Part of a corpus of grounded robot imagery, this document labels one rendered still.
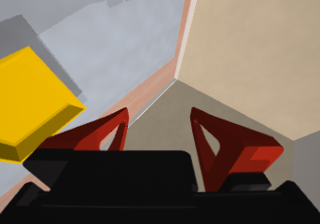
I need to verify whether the yellow rectangular tray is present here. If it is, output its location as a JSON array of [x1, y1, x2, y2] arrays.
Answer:
[[0, 46, 87, 164]]

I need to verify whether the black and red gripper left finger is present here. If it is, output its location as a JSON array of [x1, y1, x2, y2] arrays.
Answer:
[[37, 107, 129, 150]]

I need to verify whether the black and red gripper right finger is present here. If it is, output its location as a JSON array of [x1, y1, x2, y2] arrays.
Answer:
[[190, 107, 284, 191]]

